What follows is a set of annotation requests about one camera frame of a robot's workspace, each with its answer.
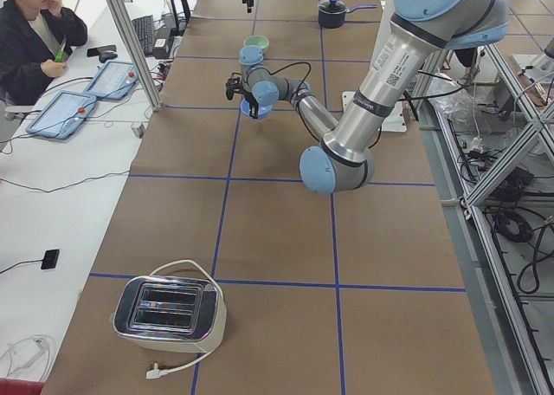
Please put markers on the green bowl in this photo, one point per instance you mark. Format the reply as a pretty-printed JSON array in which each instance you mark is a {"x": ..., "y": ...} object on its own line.
[{"x": 262, "y": 42}]

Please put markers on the dark blue lidded pot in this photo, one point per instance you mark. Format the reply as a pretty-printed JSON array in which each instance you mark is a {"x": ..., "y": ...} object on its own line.
[{"x": 332, "y": 13}]

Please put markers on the black keyboard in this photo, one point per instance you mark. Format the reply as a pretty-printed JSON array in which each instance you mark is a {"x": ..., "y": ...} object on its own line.
[{"x": 144, "y": 30}]

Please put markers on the far blue teach pendant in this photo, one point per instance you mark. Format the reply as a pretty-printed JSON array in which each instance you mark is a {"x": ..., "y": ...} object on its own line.
[{"x": 113, "y": 81}]

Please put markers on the blue teach pendant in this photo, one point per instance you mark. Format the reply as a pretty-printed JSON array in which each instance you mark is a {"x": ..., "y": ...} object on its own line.
[
  {"x": 113, "y": 81},
  {"x": 63, "y": 115}
]

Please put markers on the black computer mouse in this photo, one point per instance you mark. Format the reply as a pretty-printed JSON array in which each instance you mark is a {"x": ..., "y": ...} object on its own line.
[{"x": 107, "y": 55}]

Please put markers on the black smartphone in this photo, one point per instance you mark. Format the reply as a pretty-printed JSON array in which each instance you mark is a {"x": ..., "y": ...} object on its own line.
[{"x": 96, "y": 51}]

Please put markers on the near blue teach pendant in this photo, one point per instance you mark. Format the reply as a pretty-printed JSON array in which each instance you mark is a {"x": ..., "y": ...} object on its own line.
[{"x": 63, "y": 115}]

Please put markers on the seated person in black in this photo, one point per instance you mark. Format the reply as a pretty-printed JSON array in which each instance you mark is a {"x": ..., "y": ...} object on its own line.
[{"x": 32, "y": 34}]

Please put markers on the silver white toaster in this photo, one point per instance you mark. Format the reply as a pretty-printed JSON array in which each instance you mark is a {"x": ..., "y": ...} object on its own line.
[{"x": 172, "y": 314}]

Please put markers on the small black box device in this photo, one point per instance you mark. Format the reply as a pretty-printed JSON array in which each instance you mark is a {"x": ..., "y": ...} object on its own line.
[{"x": 50, "y": 259}]

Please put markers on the aluminium frame post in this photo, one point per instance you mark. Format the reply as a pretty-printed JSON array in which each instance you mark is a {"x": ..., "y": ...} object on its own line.
[{"x": 126, "y": 30}]

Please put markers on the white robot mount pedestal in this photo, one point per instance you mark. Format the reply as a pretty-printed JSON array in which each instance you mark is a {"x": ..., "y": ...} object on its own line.
[{"x": 394, "y": 63}]

